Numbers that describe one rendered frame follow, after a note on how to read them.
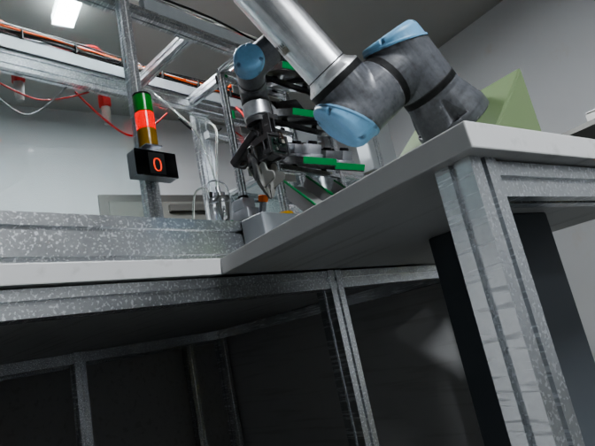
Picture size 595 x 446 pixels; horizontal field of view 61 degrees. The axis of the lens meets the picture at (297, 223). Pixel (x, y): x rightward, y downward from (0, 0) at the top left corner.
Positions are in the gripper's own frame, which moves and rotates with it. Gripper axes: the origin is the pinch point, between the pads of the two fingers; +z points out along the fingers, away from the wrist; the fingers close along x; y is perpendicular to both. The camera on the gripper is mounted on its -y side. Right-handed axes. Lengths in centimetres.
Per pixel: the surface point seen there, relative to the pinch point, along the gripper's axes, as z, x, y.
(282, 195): -5.9, 19.1, -12.6
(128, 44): -52, -19, -23
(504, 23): -168, 306, -5
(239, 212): 1.8, -2.1, -9.6
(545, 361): 44, -39, 69
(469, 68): -152, 314, -43
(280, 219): 12.1, -14.0, 15.5
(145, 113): -28.2, -19.9, -19.1
